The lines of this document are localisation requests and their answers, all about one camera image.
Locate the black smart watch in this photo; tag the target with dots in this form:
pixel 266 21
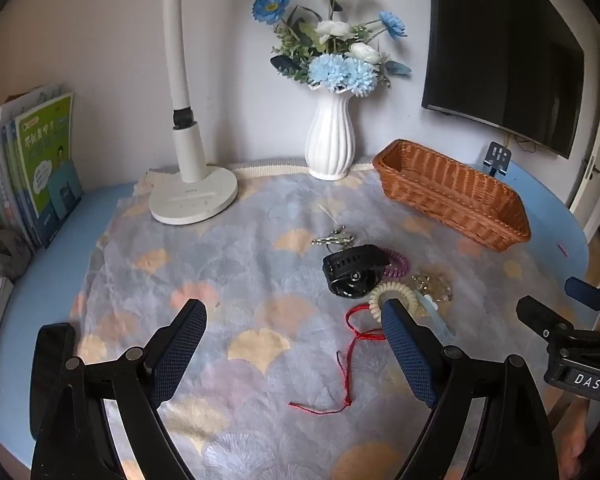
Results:
pixel 354 272

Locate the white ribbed vase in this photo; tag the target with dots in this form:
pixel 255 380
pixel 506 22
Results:
pixel 330 144

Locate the green cover book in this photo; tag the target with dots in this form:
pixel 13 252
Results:
pixel 53 188

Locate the blue white artificial flowers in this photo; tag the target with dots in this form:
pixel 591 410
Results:
pixel 325 52

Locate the stack of books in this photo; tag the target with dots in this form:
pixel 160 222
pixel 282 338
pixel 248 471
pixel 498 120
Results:
pixel 16 209

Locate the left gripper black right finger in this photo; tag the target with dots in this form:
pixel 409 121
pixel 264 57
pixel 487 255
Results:
pixel 513 440

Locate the fan pattern table cloth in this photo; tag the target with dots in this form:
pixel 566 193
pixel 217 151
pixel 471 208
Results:
pixel 278 388

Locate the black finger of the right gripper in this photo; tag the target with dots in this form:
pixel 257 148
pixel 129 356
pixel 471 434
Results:
pixel 545 322
pixel 583 292

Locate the black phone stand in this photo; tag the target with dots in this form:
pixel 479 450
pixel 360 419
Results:
pixel 497 159

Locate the black wall television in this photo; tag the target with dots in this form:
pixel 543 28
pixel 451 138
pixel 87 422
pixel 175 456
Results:
pixel 509 64

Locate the light blue plastic clip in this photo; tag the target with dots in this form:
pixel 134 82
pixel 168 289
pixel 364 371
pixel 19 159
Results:
pixel 441 328

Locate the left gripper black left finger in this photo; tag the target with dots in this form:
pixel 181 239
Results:
pixel 68 420

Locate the white desk lamp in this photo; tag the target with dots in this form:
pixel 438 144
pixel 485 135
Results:
pixel 196 192

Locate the silver hair clips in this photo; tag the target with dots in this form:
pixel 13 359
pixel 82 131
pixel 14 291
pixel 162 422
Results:
pixel 337 237

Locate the brown wicker basket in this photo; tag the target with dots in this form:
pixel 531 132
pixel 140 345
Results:
pixel 465 199

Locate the crystal bead jewelry pile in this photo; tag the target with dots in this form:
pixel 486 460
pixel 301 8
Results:
pixel 435 286

